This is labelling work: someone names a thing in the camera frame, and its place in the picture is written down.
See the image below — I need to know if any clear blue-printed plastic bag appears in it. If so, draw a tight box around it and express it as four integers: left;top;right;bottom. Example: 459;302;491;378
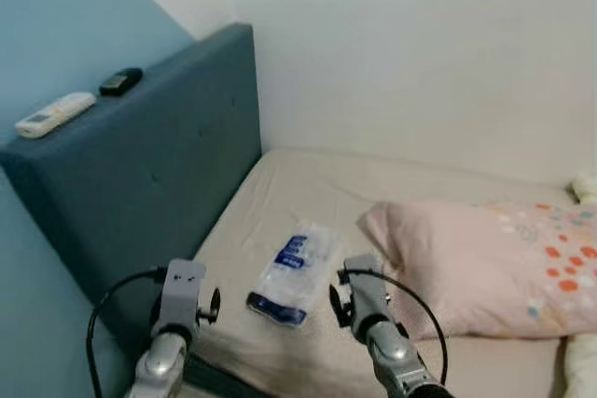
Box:
246;223;342;328

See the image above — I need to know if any pink patterned pillow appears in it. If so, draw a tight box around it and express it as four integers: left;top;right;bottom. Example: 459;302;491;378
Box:
357;198;597;340

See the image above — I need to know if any beige sheeted mattress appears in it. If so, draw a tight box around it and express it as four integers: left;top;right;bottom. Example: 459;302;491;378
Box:
182;146;597;398

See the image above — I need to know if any blue padded headboard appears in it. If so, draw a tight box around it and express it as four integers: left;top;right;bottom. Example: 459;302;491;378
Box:
0;23;262;362

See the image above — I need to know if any black remote control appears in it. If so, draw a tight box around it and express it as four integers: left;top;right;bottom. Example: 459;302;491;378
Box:
99;67;145;97

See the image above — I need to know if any white remote control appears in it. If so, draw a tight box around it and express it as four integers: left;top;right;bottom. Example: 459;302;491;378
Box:
14;91;98;140

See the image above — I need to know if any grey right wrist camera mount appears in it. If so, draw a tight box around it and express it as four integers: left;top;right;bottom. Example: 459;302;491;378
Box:
343;254;395;334

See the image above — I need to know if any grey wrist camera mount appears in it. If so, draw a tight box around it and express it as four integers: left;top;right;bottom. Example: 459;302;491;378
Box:
343;254;395;334
149;259;208;341

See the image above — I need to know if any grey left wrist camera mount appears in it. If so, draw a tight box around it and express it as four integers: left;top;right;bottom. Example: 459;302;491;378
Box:
149;259;208;341

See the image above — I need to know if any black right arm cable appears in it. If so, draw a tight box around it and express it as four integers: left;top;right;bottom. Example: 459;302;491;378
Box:
338;268;449;385

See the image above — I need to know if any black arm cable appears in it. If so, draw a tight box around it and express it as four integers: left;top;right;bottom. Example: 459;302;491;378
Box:
338;268;449;385
86;268;169;398

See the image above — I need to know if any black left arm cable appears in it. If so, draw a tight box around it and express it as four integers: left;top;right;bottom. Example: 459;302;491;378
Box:
86;268;169;398

